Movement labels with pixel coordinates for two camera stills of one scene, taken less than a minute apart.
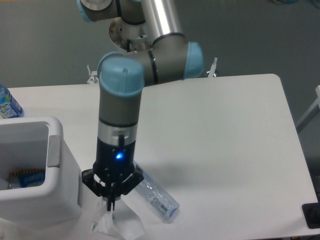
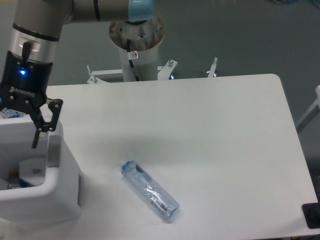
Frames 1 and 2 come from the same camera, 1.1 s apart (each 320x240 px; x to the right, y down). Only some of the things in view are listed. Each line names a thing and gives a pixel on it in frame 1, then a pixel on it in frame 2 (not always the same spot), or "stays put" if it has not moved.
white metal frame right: [311, 113] stays put
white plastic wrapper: [107, 224] -> [33, 170]
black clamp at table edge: [311, 211] stays put
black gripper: [114, 164] -> [24, 84]
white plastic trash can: [35, 143] stays put
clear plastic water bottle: [154, 194] stays put
